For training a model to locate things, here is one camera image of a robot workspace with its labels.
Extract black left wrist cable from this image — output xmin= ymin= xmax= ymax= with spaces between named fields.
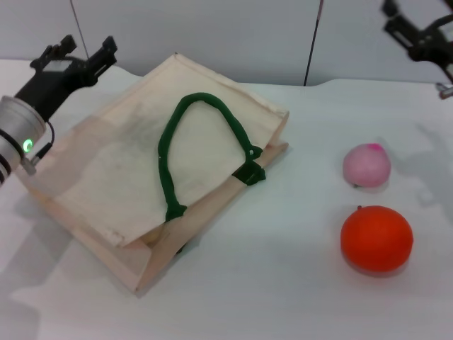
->
xmin=20 ymin=121 xmax=57 ymax=175

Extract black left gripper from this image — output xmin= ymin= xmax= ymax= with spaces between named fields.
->
xmin=13 ymin=33 xmax=118 ymax=122

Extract thin black wall strip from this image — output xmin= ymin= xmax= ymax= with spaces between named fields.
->
xmin=303 ymin=0 xmax=325 ymax=87

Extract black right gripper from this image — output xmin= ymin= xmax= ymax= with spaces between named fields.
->
xmin=381 ymin=0 xmax=453 ymax=74

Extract pink peach bun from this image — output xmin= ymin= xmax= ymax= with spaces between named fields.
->
xmin=342 ymin=142 xmax=392 ymax=189

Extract round orange fruit toy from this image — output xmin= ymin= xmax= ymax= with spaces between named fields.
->
xmin=340 ymin=204 xmax=414 ymax=273

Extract beige canvas tote bag green handles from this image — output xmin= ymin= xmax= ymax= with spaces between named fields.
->
xmin=25 ymin=52 xmax=291 ymax=295

